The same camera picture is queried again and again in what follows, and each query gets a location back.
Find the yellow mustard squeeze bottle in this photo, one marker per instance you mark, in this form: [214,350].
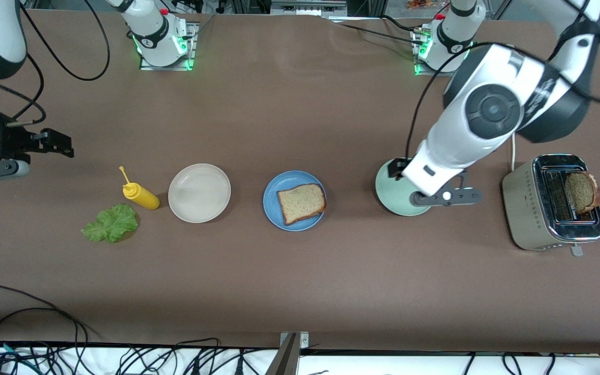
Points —
[144,198]

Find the metal table edge bracket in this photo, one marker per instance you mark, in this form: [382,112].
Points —
[302,339]

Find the green round plate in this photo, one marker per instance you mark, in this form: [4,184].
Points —
[388,192]

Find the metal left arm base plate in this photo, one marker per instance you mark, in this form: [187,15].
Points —
[427,74]

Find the aluminium frame bar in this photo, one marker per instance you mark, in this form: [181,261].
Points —
[305,8]

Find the beige round plate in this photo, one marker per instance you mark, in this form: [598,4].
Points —
[199,193]

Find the dark aluminium profile post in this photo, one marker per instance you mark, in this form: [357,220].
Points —
[284,359]

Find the brown bread slice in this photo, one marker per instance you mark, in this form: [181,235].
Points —
[302,203]
[581,191]

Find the beige chrome toaster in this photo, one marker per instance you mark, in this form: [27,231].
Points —
[521,208]

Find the orange snack packet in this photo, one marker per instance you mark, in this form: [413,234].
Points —
[420,4]

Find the green lettuce leaf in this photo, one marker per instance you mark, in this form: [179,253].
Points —
[112,224]

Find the blue round plate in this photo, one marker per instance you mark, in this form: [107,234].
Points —
[274,208]

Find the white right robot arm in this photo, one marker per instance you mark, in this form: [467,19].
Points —
[154,31]

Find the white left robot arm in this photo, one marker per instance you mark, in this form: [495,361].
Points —
[492,109]

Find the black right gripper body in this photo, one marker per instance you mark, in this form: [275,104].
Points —
[9,141]

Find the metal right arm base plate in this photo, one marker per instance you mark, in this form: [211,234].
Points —
[192,39]

